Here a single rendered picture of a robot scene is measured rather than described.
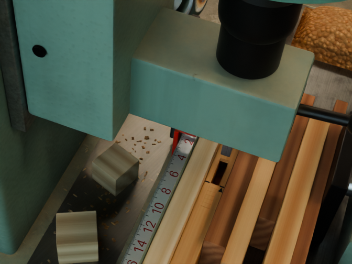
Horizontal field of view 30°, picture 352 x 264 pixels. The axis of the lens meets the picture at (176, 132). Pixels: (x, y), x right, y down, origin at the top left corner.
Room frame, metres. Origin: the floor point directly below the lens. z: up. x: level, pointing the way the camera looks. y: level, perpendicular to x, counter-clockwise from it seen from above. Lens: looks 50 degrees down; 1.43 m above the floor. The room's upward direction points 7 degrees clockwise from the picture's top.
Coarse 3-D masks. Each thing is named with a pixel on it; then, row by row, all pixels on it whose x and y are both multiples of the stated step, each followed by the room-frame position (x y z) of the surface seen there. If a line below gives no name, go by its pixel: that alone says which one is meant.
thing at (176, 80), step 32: (160, 32) 0.40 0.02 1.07; (192, 32) 0.41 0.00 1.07; (160, 64) 0.37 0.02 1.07; (192, 64) 0.37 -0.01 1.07; (288, 64) 0.38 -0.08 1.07; (160, 96) 0.36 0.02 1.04; (192, 96) 0.36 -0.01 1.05; (224, 96) 0.35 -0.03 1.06; (256, 96) 0.35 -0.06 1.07; (288, 96) 0.35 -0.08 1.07; (192, 128) 0.36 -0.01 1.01; (224, 128) 0.35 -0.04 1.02; (256, 128) 0.34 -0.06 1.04; (288, 128) 0.34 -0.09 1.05
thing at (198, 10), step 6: (174, 0) 0.52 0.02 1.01; (180, 0) 0.52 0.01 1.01; (186, 0) 0.51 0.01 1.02; (192, 0) 0.51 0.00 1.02; (198, 0) 0.51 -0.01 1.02; (204, 0) 0.52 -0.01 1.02; (174, 6) 0.52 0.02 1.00; (180, 6) 0.52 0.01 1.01; (186, 6) 0.51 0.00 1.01; (192, 6) 0.51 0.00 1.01; (198, 6) 0.51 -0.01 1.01; (204, 6) 0.52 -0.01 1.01; (186, 12) 0.51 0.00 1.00; (192, 12) 0.51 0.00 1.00; (198, 12) 0.51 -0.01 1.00
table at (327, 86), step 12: (288, 36) 0.61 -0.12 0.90; (312, 72) 0.56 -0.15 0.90; (324, 72) 0.56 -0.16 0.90; (336, 72) 0.56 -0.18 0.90; (348, 72) 0.56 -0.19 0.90; (312, 84) 0.54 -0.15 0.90; (324, 84) 0.54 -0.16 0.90; (336, 84) 0.54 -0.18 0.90; (348, 84) 0.54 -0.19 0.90; (324, 96) 0.52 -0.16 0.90; (336, 96) 0.52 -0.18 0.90; (348, 96) 0.52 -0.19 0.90; (324, 108) 0.50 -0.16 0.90; (348, 108) 0.51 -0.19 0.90; (336, 216) 0.36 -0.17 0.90; (336, 228) 0.35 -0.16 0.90; (312, 240) 0.33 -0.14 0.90; (324, 240) 0.33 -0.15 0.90; (336, 240) 0.33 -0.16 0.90; (252, 252) 0.31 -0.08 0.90; (264, 252) 0.31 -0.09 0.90; (312, 252) 0.32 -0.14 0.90; (324, 252) 0.32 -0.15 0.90
